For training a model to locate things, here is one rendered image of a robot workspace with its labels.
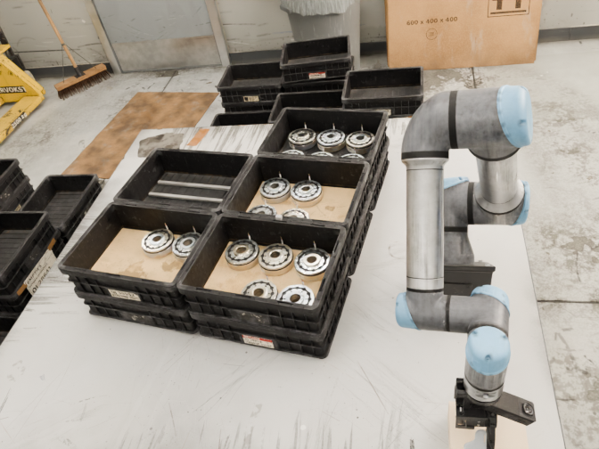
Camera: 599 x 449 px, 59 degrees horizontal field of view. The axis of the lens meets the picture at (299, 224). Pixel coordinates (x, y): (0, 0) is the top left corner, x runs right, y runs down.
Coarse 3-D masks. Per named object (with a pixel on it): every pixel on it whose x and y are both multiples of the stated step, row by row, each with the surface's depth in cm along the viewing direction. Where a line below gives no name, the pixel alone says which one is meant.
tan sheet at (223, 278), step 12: (216, 276) 156; (228, 276) 156; (240, 276) 155; (252, 276) 154; (264, 276) 154; (276, 276) 153; (288, 276) 152; (216, 288) 153; (228, 288) 152; (240, 288) 152; (312, 288) 148
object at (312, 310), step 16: (288, 224) 154; (304, 224) 152; (320, 224) 151; (208, 240) 154; (336, 256) 141; (192, 288) 141; (320, 288) 134; (256, 304) 135; (272, 304) 133; (288, 304) 132; (304, 304) 131; (320, 304) 131
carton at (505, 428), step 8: (448, 408) 123; (448, 416) 123; (448, 424) 123; (504, 424) 118; (512, 424) 117; (520, 424) 117; (448, 432) 123; (456, 432) 118; (464, 432) 118; (472, 432) 118; (496, 432) 117; (504, 432) 116; (512, 432) 116; (520, 432) 116; (448, 440) 123; (456, 440) 117; (464, 440) 116; (496, 440) 115; (504, 440) 115; (512, 440) 115; (520, 440) 115; (456, 448) 116; (496, 448) 114; (504, 448) 114; (512, 448) 114; (520, 448) 114; (528, 448) 113
